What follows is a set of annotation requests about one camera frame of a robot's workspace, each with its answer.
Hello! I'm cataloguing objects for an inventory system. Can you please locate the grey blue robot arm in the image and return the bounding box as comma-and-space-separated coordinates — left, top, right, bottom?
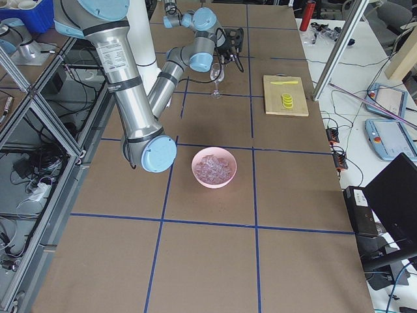
163, 1, 219, 31
53, 1, 227, 173

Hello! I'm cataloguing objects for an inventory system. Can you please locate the pile of clear ice cubes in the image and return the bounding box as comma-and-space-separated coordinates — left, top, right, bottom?
194, 155, 233, 185

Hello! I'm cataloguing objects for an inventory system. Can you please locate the aluminium frame post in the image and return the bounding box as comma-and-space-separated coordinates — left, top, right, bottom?
312, 0, 369, 101

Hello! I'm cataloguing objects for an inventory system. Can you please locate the black box device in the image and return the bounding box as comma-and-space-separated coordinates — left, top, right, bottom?
343, 186, 378, 238

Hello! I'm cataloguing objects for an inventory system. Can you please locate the bamboo cutting board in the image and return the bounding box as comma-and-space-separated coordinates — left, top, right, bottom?
263, 75, 309, 117

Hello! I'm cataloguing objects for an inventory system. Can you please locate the yellow plastic knife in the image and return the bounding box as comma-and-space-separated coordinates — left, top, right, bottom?
270, 80, 299, 85

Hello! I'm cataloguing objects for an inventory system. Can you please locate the pink bowl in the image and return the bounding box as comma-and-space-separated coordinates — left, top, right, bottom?
192, 147, 237, 188

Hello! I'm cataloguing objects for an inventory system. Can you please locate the blue storage bin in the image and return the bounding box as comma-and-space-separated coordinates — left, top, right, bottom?
1, 1, 53, 33

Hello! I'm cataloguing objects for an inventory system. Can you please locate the clear wine glass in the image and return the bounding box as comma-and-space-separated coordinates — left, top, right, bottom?
210, 63, 224, 98

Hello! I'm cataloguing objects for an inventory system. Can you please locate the red thermos bottle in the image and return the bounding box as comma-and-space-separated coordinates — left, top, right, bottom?
299, 0, 316, 32

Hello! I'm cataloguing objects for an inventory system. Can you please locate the teach pendant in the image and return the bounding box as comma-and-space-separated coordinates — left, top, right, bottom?
366, 83, 407, 117
365, 119, 416, 162

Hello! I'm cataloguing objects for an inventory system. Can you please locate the clear plastic bag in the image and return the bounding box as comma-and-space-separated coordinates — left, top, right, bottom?
300, 22, 342, 46

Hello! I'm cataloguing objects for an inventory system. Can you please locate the aluminium frame rack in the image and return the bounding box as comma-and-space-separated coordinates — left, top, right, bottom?
1, 34, 114, 312

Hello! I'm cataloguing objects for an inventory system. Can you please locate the wooden post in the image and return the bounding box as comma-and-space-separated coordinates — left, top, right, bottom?
385, 22, 416, 80

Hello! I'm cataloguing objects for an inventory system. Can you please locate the black laptop monitor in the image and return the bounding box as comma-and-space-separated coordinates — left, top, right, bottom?
362, 153, 416, 271

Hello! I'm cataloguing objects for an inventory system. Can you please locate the teach pendant far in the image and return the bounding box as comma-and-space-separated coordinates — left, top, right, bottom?
366, 83, 407, 117

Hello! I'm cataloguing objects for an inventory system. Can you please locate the teach pendant near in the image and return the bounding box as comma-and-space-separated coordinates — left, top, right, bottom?
365, 119, 416, 162

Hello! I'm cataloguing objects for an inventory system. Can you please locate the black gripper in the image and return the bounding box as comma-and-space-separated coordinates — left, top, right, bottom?
217, 40, 235, 61

